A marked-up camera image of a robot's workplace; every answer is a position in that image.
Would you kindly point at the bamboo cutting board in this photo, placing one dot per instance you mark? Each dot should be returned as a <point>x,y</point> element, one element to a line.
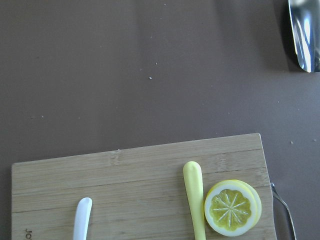
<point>137,193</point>

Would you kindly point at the steel scoop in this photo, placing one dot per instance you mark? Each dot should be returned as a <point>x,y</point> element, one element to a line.
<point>305,25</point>

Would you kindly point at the white ceramic spoon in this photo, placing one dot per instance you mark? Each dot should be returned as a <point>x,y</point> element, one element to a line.
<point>81,219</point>

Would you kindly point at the lemon slice near handle end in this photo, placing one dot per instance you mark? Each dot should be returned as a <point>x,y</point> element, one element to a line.
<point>232,207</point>

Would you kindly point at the yellow plastic knife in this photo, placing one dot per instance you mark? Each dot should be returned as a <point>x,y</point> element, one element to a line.
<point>193,181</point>

